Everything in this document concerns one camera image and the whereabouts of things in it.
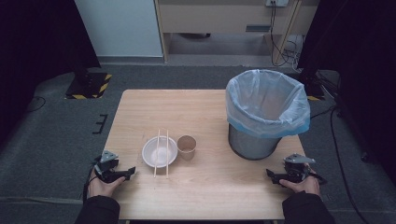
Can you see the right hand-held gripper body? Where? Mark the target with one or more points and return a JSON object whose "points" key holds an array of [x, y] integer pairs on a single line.
{"points": [[295, 171]]}

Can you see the person's right hand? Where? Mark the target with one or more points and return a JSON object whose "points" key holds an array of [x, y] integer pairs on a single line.
{"points": [[306, 186]]}

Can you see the black curtain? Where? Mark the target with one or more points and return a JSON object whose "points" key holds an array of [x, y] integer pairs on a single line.
{"points": [[37, 46], [358, 46]]}

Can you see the translucent blue plastic bin bag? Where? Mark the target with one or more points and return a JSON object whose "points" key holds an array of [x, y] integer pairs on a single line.
{"points": [[267, 102]]}

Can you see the wooden chopstick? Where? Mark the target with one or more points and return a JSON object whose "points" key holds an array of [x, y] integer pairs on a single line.
{"points": [[156, 155]]}

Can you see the brown paper cup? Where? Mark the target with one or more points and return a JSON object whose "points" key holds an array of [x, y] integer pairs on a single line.
{"points": [[186, 146]]}

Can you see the person's left hand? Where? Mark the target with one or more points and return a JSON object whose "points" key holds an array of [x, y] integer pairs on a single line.
{"points": [[102, 187]]}

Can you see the white disposable bowl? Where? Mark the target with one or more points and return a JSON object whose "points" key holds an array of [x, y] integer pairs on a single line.
{"points": [[149, 155]]}

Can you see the white wall socket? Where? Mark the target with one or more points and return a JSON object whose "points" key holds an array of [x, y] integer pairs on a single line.
{"points": [[277, 2]]}

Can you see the black stand base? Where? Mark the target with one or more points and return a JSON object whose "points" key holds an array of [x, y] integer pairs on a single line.
{"points": [[313, 88]]}

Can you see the striped stand base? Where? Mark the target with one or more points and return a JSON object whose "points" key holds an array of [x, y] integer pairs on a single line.
{"points": [[88, 87]]}

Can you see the light wooden desk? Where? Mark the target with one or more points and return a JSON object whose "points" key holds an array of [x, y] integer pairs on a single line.
{"points": [[218, 18]]}

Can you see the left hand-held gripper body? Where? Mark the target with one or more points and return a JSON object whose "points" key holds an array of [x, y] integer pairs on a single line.
{"points": [[107, 172]]}

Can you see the metal trash bin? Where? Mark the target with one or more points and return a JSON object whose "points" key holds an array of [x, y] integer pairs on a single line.
{"points": [[252, 147]]}

